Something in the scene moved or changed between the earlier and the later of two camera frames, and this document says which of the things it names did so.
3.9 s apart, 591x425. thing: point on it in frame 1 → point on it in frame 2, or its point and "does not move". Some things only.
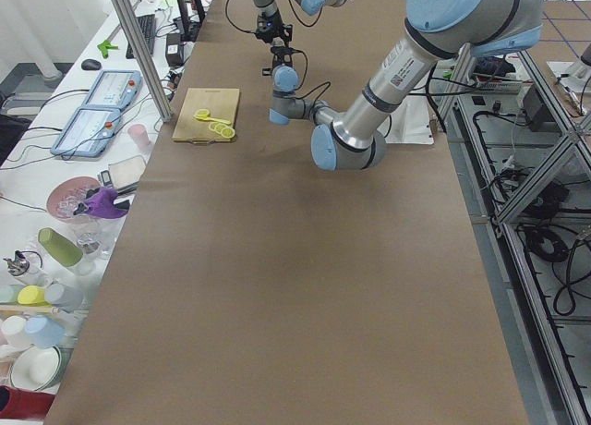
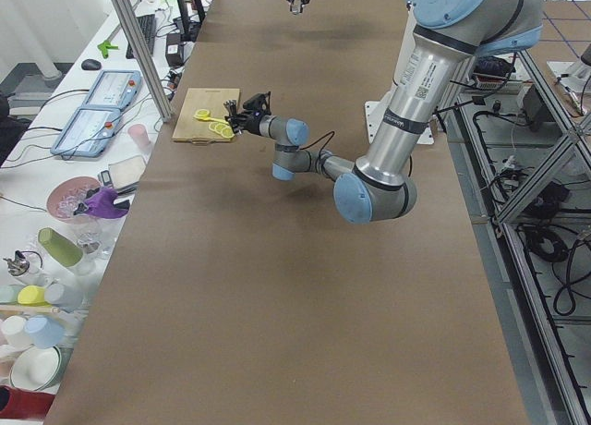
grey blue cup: (66, 297) does not move
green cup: (65, 249) does not move
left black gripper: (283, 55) → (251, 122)
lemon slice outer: (227, 132) does not move
